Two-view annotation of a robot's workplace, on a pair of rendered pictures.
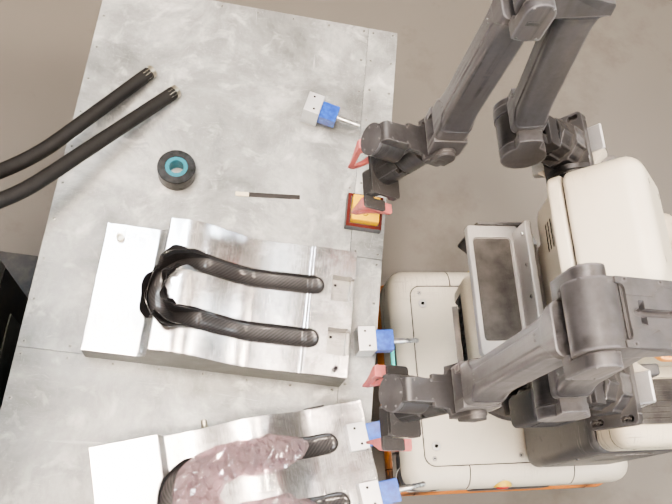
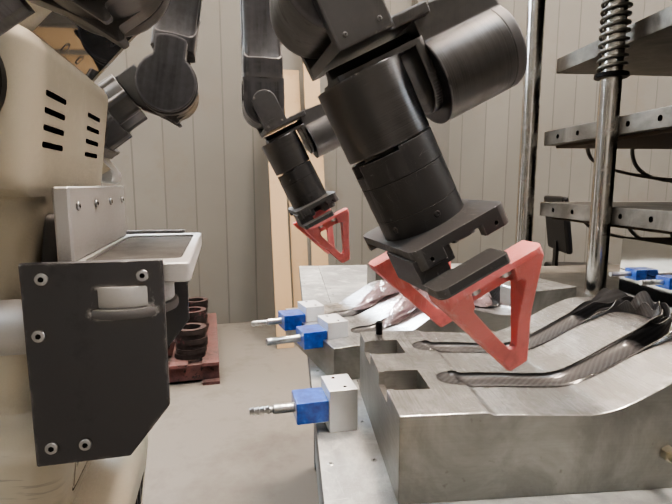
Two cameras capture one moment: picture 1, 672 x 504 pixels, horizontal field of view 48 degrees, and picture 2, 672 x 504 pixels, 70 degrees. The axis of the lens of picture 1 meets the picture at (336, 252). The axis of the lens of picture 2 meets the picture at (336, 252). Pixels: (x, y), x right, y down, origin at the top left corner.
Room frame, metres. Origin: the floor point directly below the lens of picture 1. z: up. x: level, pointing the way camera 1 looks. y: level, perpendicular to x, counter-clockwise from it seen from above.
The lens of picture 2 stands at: (1.03, -0.01, 1.10)
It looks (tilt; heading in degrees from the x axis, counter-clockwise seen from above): 8 degrees down; 193
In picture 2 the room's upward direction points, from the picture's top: straight up
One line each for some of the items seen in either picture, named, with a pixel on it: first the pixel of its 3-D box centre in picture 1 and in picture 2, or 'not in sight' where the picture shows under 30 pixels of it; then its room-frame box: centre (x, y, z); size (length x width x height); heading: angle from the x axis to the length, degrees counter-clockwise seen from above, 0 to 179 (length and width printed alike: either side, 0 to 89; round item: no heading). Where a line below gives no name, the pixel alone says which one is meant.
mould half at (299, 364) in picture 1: (224, 299); (573, 374); (0.41, 0.16, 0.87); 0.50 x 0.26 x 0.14; 108
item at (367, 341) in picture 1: (387, 341); (302, 406); (0.49, -0.17, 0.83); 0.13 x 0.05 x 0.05; 116
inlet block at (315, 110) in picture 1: (332, 116); not in sight; (0.92, 0.14, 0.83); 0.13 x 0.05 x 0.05; 96
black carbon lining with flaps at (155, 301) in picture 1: (233, 298); (559, 334); (0.41, 0.14, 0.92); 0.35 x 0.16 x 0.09; 108
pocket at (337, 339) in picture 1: (336, 343); (384, 360); (0.42, -0.08, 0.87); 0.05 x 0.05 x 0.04; 18
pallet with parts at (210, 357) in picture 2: not in sight; (156, 327); (-1.62, -1.77, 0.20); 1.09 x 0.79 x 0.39; 25
